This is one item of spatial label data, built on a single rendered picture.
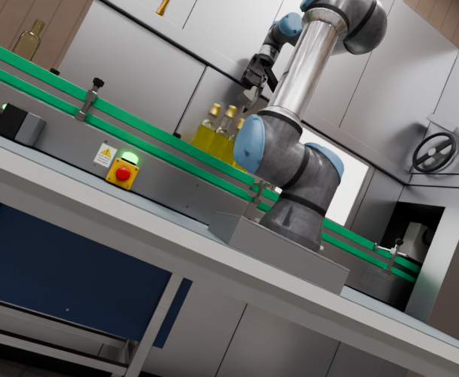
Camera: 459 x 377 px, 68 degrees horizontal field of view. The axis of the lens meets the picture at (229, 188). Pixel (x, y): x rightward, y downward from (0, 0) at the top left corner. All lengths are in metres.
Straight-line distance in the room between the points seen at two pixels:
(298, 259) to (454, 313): 1.10
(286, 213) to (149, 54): 0.91
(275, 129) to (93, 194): 0.38
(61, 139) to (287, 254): 0.70
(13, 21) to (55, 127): 3.01
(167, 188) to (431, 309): 1.13
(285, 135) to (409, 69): 1.34
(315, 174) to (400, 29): 1.37
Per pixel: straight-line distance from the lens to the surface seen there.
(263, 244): 0.69
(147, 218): 0.65
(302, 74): 0.82
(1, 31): 4.04
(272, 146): 0.73
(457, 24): 5.45
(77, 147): 1.07
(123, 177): 0.96
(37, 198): 0.72
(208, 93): 1.42
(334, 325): 0.85
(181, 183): 1.08
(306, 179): 0.77
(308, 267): 0.73
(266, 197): 1.30
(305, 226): 0.75
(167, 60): 1.44
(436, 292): 1.63
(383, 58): 1.93
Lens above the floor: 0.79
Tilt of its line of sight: 5 degrees up
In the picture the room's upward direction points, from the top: 25 degrees clockwise
